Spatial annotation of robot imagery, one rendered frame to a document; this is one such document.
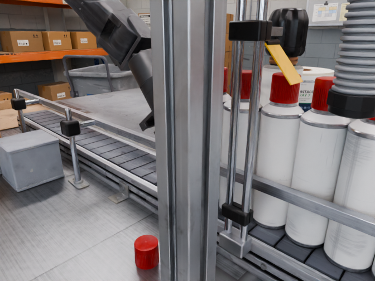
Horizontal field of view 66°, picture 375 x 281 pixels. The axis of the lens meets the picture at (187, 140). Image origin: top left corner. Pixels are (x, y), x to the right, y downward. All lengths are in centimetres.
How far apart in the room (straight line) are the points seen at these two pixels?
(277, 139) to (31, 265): 37
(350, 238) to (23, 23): 512
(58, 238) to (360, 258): 41
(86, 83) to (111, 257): 251
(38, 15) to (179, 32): 517
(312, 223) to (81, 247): 33
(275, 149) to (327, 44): 445
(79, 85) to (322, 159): 271
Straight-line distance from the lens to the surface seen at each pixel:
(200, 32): 23
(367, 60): 22
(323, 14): 469
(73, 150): 63
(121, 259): 45
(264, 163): 38
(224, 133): 39
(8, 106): 143
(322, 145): 34
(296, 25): 64
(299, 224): 39
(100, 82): 281
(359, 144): 33
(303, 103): 91
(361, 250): 38
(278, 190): 35
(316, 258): 40
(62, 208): 59
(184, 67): 23
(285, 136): 36
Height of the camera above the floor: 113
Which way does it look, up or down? 20 degrees down
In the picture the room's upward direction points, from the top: straight up
